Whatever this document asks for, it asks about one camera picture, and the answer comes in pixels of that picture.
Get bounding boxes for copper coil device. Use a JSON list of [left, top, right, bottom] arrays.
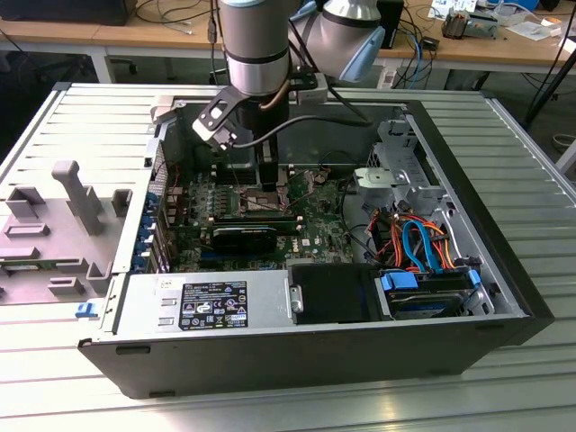
[[441, 11, 473, 41]]

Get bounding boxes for metal socket cover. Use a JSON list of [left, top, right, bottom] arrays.
[[277, 173, 299, 206]]

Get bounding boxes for white papers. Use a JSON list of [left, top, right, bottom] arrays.
[[504, 13, 563, 42]]

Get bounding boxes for green RAM stick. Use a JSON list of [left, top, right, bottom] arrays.
[[0, 259, 59, 272]]

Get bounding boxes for white black-faced wrist camera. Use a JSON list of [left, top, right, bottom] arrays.
[[192, 87, 238, 148]]

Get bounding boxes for black speaker box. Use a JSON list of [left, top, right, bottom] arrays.
[[376, 0, 405, 50]]

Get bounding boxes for CPU socket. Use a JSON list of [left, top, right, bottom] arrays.
[[233, 182, 292, 218]]

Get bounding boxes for orange wire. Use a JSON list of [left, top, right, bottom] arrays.
[[372, 214, 456, 271]]

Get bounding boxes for silver drive cage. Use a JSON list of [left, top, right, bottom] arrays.
[[352, 117, 454, 217]]

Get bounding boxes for silver power supply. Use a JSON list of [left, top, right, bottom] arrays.
[[102, 268, 294, 337]]

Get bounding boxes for black drive bay box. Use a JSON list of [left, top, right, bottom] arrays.
[[290, 264, 384, 325]]

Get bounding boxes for black equipment case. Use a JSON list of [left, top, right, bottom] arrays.
[[0, 0, 132, 27]]

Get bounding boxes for silver hinge bracket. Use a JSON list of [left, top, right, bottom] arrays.
[[289, 283, 306, 314]]

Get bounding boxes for blue wire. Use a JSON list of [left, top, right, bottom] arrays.
[[400, 218, 446, 275]]

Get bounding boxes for black PC case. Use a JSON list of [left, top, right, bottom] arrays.
[[76, 96, 555, 401]]

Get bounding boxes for grey desk device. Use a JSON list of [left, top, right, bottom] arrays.
[[467, 9, 500, 40]]

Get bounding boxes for wooden desk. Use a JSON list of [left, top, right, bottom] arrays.
[[0, 8, 576, 77]]

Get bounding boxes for wire locking lever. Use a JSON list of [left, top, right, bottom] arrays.
[[226, 152, 247, 203], [285, 182, 319, 216]]

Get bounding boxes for hard disk in blue carrier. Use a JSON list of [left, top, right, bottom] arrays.
[[379, 265, 483, 321]]

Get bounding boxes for grey parts rack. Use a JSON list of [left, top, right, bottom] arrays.
[[0, 159, 135, 308]]

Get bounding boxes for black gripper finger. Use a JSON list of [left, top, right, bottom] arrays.
[[256, 137, 280, 190]]

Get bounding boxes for black tripod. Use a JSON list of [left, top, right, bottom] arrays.
[[521, 0, 576, 130]]

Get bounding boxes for green motherboard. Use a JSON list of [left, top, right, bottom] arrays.
[[162, 166, 377, 275]]

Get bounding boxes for black graphics card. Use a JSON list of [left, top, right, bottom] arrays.
[[210, 225, 279, 255]]

